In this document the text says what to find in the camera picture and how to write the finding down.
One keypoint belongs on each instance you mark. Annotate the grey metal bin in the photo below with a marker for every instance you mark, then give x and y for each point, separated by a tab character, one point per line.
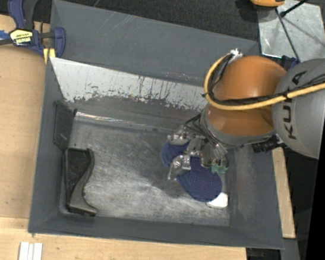
131	182

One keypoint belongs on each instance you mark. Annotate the blue mesh shoe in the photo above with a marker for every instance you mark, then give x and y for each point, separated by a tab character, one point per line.
203	183

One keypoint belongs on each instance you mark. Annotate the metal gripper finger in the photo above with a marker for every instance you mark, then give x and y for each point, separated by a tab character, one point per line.
176	138
182	163

